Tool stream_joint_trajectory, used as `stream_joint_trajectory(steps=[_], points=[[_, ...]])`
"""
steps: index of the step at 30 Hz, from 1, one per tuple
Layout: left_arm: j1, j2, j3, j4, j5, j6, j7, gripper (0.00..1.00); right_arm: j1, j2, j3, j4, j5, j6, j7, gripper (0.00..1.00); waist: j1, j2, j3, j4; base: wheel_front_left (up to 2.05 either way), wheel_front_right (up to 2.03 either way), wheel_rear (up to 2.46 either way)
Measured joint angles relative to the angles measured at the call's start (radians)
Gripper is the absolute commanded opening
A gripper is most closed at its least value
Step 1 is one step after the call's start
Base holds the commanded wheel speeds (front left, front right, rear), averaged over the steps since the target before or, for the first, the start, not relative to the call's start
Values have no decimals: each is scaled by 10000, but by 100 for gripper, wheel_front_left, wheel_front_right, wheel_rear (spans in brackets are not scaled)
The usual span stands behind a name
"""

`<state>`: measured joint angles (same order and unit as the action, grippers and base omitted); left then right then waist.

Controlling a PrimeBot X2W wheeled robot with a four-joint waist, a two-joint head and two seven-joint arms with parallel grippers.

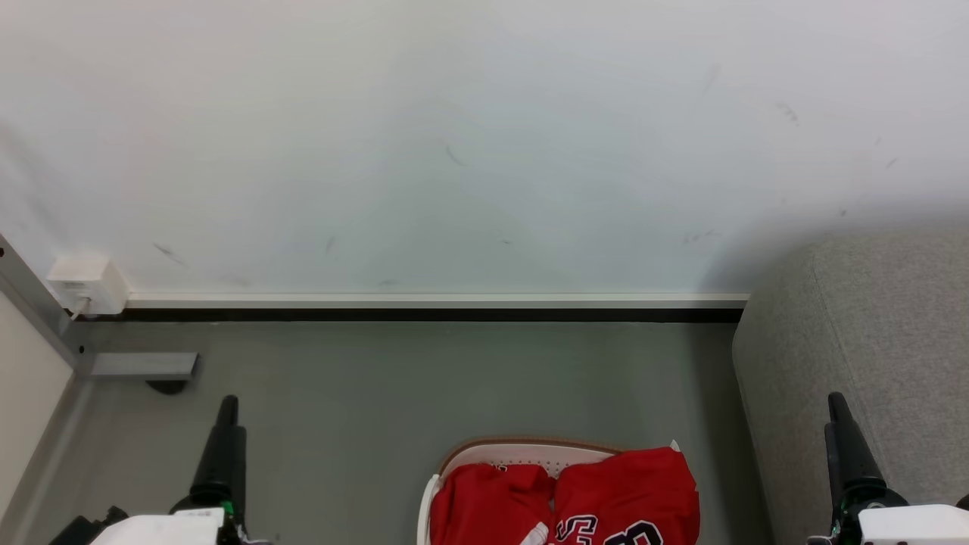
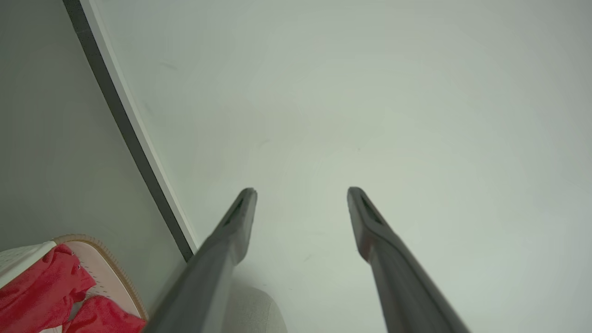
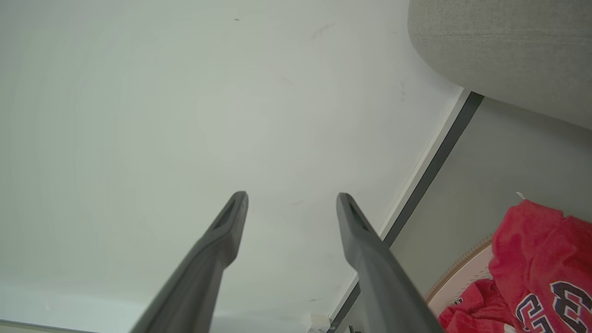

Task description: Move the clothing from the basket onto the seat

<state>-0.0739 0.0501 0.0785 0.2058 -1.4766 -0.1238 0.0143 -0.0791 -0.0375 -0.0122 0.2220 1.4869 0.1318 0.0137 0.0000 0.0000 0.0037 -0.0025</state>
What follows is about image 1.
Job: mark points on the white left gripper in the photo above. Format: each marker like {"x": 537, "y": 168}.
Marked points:
{"x": 163, "y": 530}

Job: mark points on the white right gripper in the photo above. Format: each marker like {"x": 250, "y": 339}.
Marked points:
{"x": 916, "y": 526}

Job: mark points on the red jersey number 23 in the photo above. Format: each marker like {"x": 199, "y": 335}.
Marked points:
{"x": 628, "y": 492}

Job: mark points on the grey fabric sofa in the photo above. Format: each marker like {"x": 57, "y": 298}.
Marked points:
{"x": 870, "y": 341}

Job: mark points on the black round foot pad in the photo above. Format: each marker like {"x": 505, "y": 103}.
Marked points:
{"x": 168, "y": 387}

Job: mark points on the white perforated laundry basket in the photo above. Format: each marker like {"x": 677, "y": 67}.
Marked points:
{"x": 522, "y": 456}

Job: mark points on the grey metal frame foot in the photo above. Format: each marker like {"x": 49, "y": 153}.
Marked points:
{"x": 144, "y": 365}

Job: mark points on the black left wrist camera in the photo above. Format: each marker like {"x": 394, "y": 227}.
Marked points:
{"x": 87, "y": 528}

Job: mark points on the white wall socket box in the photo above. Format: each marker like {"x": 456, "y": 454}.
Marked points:
{"x": 87, "y": 284}

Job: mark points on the grey metal frame post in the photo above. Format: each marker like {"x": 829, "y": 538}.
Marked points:
{"x": 34, "y": 303}

